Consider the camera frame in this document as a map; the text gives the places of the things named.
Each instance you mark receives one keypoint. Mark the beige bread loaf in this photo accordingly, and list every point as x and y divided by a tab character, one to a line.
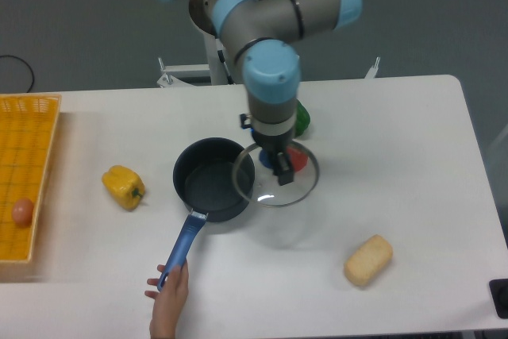
368	261

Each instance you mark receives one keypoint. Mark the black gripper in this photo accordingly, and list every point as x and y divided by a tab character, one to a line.
274	138

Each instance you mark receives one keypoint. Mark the yellow bell pepper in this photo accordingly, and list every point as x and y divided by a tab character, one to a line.
125	186

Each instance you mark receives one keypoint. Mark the red bell pepper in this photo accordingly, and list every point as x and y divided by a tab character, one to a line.
298	158

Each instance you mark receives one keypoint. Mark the person's hand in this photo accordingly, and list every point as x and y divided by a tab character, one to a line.
169	303

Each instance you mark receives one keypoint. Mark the glass lid blue knob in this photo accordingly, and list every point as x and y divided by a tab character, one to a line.
254	181

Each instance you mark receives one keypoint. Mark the black device at table edge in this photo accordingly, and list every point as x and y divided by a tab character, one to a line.
498	289

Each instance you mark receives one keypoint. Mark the blue saucepan with handle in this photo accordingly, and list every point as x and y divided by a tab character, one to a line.
203	179

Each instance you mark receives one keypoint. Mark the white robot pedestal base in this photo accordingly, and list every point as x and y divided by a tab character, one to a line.
217	71

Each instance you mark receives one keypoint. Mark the yellow plastic basket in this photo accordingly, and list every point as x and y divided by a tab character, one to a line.
28	128

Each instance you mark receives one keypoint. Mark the brown egg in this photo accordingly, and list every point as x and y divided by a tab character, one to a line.
22	212

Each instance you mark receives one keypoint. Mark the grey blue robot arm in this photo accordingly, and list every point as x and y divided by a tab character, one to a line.
257	36

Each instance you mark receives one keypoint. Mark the green bell pepper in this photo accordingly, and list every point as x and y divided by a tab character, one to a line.
302	120

